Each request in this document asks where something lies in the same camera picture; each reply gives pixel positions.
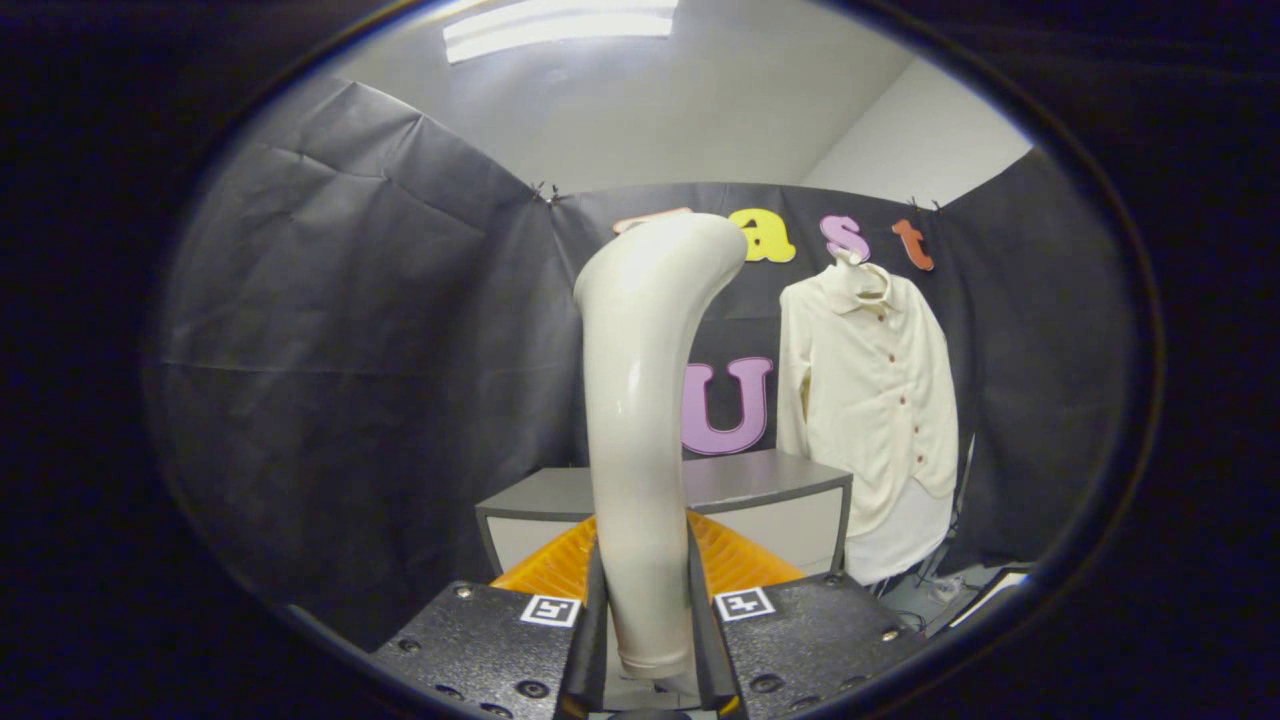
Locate grey cabinet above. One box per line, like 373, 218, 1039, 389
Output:
475, 448, 854, 581

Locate white clothes hanger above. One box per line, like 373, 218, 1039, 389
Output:
835, 250, 891, 301

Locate white garment steamer head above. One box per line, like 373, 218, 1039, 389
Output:
573, 212, 749, 681

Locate tangle of floor cables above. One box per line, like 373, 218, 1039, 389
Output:
880, 570, 966, 633

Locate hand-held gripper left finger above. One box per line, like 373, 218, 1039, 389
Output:
370, 515, 609, 720

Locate thin stand pole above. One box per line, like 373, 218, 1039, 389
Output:
940, 435, 976, 576

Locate black backdrop cloth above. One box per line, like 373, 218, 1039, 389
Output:
150, 75, 1141, 621

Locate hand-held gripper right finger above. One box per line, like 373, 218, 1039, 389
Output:
686, 510, 926, 719

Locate cream button shirt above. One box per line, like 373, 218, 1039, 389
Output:
776, 250, 961, 586

